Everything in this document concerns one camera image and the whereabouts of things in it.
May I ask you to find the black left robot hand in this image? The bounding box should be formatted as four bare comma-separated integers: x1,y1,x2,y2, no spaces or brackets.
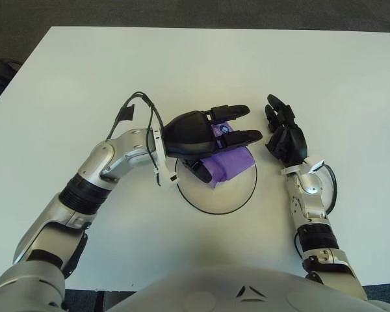
161,103,264,183

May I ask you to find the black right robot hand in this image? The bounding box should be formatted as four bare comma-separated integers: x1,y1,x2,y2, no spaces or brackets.
263,94,309,166

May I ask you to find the purple tissue paper pack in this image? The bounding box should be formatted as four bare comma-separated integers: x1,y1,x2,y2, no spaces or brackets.
200,120,256,189

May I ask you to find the white plate with black rim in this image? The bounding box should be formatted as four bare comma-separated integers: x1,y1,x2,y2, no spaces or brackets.
174,146,259,215

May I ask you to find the white right wrist connector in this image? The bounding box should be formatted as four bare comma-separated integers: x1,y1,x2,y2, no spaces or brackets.
308,155,326,173

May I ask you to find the silver robot torso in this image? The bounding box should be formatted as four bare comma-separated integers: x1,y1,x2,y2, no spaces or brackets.
109,263,390,312

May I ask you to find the black bag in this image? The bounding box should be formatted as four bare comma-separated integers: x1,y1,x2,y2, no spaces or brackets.
0,57,22,97

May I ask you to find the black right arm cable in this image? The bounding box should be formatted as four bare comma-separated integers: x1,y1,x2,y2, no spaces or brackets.
323,164,338,215

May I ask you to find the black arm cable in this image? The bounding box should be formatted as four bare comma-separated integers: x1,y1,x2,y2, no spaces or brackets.
109,92,165,188
323,164,338,215

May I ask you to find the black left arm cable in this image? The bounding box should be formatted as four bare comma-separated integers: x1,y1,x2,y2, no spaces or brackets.
109,92,165,188

